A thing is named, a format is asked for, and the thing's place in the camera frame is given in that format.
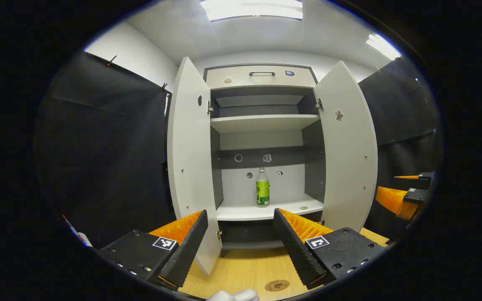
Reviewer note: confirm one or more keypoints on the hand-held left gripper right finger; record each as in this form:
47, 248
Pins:
293, 251

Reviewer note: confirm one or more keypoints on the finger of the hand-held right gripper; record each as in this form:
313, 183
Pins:
393, 200
410, 177

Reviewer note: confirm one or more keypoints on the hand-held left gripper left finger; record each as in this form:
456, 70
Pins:
186, 251

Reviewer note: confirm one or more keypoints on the round brown coaster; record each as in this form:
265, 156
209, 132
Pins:
277, 285

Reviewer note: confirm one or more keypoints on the grey cabinet door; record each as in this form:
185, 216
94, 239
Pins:
347, 159
188, 146

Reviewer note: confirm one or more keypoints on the green label clear bottle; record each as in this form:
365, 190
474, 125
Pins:
262, 192

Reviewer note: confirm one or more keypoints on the grey cabinet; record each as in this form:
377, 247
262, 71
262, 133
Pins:
262, 123

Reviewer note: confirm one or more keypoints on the grey cabinet drawer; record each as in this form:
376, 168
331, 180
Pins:
241, 79

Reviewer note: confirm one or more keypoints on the red and white object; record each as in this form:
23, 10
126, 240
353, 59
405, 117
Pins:
78, 234

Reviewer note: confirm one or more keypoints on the black backdrop cloth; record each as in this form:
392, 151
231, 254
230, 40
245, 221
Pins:
107, 146

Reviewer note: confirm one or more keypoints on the ceiling light panel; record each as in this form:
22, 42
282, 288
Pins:
383, 46
251, 9

